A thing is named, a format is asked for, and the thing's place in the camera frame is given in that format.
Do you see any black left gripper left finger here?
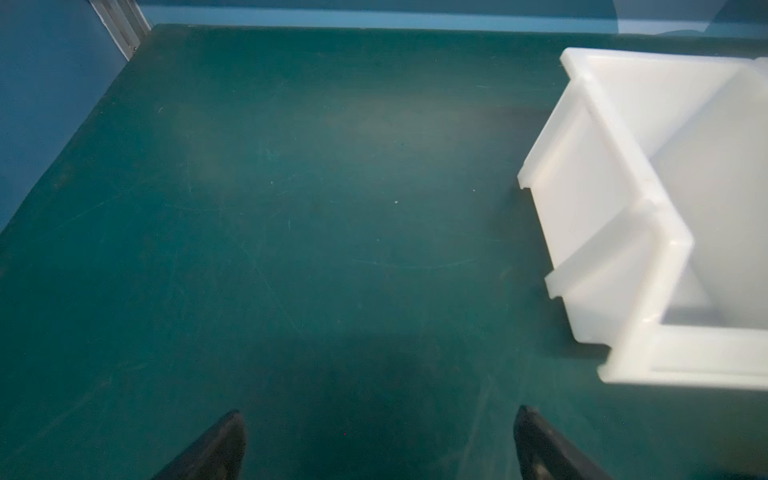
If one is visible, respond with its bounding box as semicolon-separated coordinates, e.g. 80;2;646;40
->
152;410;247;480

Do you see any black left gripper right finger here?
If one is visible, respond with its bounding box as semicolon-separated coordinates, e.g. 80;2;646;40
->
514;405;611;480

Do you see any white left bin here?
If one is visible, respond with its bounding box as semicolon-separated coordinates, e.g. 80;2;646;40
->
518;48;767;390

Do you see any aluminium frame post left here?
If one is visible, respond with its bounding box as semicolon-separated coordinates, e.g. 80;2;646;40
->
89;0;151;60

